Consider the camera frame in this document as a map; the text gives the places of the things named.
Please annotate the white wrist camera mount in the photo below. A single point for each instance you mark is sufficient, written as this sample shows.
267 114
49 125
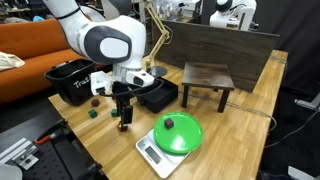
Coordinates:
100 81

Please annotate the purple cube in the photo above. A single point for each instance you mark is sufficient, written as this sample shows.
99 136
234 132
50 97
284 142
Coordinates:
95 102
169 123

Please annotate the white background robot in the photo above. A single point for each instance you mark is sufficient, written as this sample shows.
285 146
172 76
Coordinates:
230 15

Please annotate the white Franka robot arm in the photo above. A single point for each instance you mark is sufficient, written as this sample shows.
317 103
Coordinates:
106 40

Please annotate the black breadboard base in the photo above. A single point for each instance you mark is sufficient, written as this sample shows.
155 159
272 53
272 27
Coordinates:
60 156

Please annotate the dark wooden back panel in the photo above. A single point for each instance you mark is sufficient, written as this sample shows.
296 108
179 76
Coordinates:
220 46

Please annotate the green plastic plate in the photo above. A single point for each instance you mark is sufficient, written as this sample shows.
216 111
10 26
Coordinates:
181 135

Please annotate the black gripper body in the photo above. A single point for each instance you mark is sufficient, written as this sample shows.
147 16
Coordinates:
122 95

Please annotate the green cube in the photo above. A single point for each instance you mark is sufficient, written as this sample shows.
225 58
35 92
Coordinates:
92 113
114 113

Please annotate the white kitchen scale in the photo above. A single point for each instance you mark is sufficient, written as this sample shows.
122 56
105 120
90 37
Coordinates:
156 156

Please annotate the black trash bin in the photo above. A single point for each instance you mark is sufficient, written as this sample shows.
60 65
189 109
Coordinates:
65 85

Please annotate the aluminium extrusion bracket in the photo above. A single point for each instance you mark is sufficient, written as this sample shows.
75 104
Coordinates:
20 155

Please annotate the wooden desk lamp grey shade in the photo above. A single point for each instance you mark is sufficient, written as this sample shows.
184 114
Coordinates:
159 41

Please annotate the orange sofa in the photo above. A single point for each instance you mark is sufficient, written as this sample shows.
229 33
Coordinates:
30 50

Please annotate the white cloth bag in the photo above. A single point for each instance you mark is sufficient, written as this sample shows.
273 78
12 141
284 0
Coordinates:
10 61

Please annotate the black fabric box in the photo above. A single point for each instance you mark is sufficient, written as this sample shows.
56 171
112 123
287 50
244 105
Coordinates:
165 96

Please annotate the small dark wooden stool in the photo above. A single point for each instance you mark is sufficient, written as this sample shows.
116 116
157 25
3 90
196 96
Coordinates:
206 76

